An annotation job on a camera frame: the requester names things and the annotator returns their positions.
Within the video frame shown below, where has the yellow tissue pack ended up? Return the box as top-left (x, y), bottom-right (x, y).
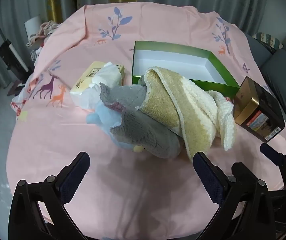
top-left (69, 61), bottom-right (125, 110)

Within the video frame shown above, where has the light blue plush toy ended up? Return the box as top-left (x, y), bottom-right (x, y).
top-left (86, 100), bottom-right (148, 153)

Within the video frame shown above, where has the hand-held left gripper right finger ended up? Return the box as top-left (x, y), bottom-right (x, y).
top-left (193, 152), bottom-right (276, 240)

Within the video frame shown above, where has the black upright appliance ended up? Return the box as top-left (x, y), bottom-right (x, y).
top-left (0, 39), bottom-right (29, 77)

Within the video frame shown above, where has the pink deer print tablecloth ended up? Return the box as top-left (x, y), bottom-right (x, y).
top-left (6, 4), bottom-right (286, 238)

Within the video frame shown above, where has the grey sofa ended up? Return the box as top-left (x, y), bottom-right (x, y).
top-left (243, 27), bottom-right (286, 155)

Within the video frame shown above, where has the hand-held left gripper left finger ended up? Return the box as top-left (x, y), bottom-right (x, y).
top-left (8, 151), bottom-right (91, 240)

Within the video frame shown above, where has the pile of pale clothes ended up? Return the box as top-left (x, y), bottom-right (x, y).
top-left (26, 21), bottom-right (61, 63)

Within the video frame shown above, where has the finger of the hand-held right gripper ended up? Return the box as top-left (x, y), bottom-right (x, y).
top-left (260, 143), bottom-right (286, 193)
top-left (231, 162), bottom-right (260, 182)

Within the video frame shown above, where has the black and gold tin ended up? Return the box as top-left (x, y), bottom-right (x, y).
top-left (233, 76), bottom-right (285, 140)

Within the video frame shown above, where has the narrow yellow curtain strip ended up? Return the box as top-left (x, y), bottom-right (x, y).
top-left (44, 0), bottom-right (64, 23)

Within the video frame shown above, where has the yellow and white towel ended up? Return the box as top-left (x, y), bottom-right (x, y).
top-left (135, 66), bottom-right (237, 162)

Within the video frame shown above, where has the white floral cloth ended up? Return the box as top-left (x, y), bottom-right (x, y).
top-left (11, 90), bottom-right (31, 122)

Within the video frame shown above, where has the green cardboard box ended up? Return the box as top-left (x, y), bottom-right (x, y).
top-left (132, 40), bottom-right (241, 99)

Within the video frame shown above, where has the striped green cushion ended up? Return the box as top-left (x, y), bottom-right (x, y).
top-left (254, 32), bottom-right (284, 48)

